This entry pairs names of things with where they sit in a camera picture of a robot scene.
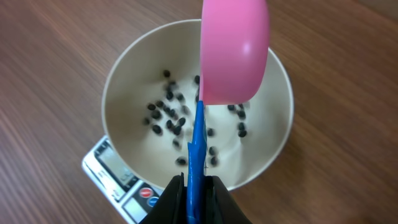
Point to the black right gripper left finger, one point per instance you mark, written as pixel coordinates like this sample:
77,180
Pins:
171,205

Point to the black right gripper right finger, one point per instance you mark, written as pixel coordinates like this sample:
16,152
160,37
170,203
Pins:
220,207

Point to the pink scoop with blue handle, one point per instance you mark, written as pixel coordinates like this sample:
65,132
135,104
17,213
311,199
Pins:
234,42

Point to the white digital kitchen scale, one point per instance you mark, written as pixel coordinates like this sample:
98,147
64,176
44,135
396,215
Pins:
130,196

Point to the white round bowl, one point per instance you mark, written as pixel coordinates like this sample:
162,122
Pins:
148,110

